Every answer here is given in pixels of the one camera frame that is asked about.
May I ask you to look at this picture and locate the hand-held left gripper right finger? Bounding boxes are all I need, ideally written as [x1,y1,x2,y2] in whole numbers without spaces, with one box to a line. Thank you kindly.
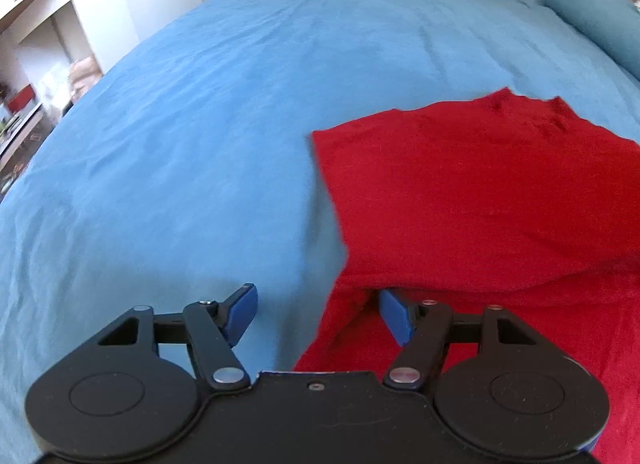
[378,289,563,389]

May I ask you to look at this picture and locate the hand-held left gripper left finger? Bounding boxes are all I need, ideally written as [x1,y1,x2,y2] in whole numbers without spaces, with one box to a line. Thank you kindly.
[96,283,259,390]

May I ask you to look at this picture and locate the teal bolster pillow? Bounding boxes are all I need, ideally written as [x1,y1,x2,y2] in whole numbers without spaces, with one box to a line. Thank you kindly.
[542,0,640,72]

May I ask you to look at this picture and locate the white shelf unit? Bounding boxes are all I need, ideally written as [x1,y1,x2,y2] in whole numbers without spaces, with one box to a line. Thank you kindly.
[0,0,106,200]

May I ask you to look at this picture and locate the red box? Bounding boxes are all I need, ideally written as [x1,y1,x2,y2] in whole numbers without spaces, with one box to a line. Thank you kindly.
[7,85,36,112]

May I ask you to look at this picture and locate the blue bed sheet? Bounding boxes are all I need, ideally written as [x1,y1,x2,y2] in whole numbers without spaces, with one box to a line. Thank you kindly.
[0,0,640,464]

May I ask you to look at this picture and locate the beige bag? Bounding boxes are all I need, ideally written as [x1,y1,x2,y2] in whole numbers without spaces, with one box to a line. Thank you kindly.
[67,56,104,100]

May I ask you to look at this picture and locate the red knit garment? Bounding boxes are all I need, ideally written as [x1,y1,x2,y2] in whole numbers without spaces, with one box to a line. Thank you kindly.
[293,87,640,464]

